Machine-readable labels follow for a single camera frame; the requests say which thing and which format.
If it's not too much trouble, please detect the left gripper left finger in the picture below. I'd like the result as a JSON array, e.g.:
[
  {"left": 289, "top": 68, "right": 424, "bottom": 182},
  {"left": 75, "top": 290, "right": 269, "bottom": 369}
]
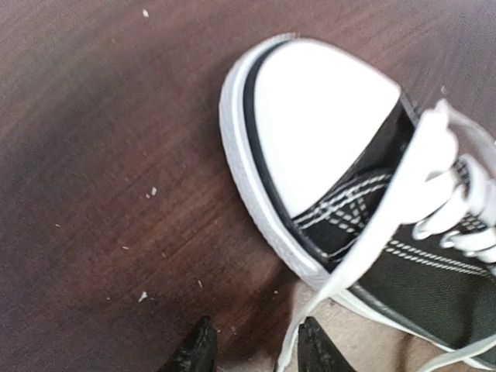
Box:
[{"left": 162, "top": 316, "right": 217, "bottom": 372}]

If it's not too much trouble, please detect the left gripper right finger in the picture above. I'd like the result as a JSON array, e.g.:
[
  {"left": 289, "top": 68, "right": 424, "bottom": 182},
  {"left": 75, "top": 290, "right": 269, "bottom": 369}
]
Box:
[{"left": 298, "top": 317, "right": 356, "bottom": 372}]

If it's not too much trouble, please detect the black white canvas sneaker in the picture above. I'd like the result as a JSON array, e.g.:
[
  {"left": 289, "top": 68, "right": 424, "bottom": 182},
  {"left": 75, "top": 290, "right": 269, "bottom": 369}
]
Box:
[{"left": 219, "top": 34, "right": 495, "bottom": 371}]

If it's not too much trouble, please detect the white shoelace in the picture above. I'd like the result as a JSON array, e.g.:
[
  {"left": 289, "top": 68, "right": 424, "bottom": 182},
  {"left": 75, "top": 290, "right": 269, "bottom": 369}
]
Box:
[{"left": 275, "top": 100, "right": 495, "bottom": 371}]

